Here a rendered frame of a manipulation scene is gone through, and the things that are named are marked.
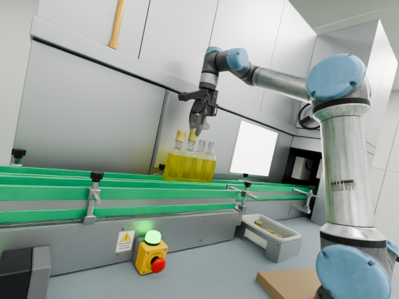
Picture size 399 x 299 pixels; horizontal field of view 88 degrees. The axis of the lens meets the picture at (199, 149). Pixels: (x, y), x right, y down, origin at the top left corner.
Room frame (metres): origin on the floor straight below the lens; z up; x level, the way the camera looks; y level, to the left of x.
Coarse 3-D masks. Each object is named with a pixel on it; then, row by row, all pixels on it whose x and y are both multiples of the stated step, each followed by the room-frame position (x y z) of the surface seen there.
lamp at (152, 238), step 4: (148, 232) 0.58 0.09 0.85; (152, 232) 0.57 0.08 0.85; (156, 232) 0.58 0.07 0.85; (148, 236) 0.56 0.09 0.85; (152, 236) 0.56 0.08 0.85; (156, 236) 0.56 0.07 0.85; (160, 236) 0.58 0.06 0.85; (144, 240) 0.57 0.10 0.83; (148, 240) 0.56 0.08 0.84; (152, 240) 0.56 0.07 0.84; (156, 240) 0.56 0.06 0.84; (148, 244) 0.56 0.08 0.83; (152, 244) 0.56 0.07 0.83; (156, 244) 0.56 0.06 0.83
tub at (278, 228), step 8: (248, 216) 0.96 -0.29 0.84; (256, 216) 1.00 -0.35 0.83; (264, 216) 1.00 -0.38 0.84; (264, 224) 0.99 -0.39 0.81; (272, 224) 0.96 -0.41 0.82; (280, 224) 0.93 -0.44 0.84; (264, 232) 0.81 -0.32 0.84; (280, 232) 0.92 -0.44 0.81; (288, 232) 0.90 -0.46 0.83; (296, 232) 0.87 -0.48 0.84; (280, 240) 0.76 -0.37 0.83; (288, 240) 0.78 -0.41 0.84
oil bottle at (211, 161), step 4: (208, 156) 0.89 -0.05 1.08; (212, 156) 0.90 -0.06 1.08; (208, 160) 0.89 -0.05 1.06; (212, 160) 0.90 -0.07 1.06; (216, 160) 0.92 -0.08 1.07; (208, 164) 0.89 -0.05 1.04; (212, 164) 0.91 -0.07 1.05; (208, 168) 0.90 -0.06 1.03; (212, 168) 0.91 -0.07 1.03; (204, 172) 0.89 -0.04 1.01; (208, 172) 0.90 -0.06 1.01; (212, 172) 0.91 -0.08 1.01; (204, 176) 0.89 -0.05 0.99; (208, 176) 0.90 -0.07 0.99; (212, 176) 0.92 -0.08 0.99; (204, 180) 0.89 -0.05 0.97; (208, 180) 0.91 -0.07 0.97
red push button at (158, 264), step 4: (156, 260) 0.53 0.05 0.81; (160, 260) 0.53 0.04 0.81; (164, 260) 0.54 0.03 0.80; (152, 264) 0.52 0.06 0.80; (156, 264) 0.52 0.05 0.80; (160, 264) 0.53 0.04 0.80; (164, 264) 0.54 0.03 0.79; (152, 268) 0.52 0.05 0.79; (156, 268) 0.52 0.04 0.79; (160, 268) 0.53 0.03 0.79; (156, 272) 0.53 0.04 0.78
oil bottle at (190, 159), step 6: (186, 150) 0.83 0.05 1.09; (192, 150) 0.84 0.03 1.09; (186, 156) 0.82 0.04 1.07; (192, 156) 0.83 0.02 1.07; (186, 162) 0.82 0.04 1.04; (192, 162) 0.84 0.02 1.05; (186, 168) 0.82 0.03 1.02; (192, 168) 0.84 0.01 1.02; (186, 174) 0.82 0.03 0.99; (192, 174) 0.84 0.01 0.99; (180, 180) 0.82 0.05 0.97; (186, 180) 0.83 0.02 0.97
